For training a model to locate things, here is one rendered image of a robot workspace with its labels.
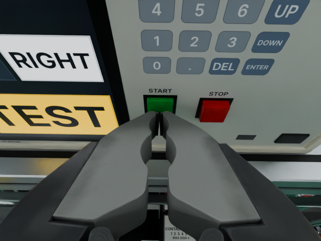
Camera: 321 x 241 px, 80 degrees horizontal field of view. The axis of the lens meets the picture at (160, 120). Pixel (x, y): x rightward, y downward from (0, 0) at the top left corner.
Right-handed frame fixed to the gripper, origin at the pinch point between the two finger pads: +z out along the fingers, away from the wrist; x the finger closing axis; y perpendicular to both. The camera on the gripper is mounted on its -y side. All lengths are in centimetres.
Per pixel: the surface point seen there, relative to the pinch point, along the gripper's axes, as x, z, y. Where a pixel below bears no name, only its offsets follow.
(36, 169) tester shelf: -11.3, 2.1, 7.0
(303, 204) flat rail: 17.4, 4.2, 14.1
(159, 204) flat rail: 0.1, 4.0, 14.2
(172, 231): 2.3, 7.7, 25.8
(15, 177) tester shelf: -13.1, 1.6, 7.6
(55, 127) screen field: -8.6, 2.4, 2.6
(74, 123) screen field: -6.8, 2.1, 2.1
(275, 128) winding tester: 9.5, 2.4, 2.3
